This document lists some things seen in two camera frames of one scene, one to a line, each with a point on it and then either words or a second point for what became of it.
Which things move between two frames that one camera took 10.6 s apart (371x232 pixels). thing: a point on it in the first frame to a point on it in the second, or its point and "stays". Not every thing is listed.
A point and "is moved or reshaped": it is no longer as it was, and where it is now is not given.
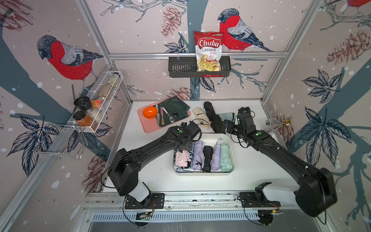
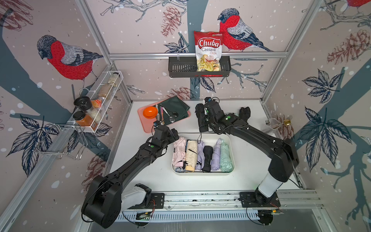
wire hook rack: [63, 140] stays
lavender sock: [215, 163] stays
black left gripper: [190, 146] to [169, 134]
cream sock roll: [201, 117] is moved or reshaped
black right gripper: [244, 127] to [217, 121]
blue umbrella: [179, 169] stays
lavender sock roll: [199, 158] stays
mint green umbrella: [226, 162] stays
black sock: [207, 151] stays
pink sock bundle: [182, 159] stays
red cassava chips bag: [208, 49] stays
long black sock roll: [215, 120] is moved or reshaped
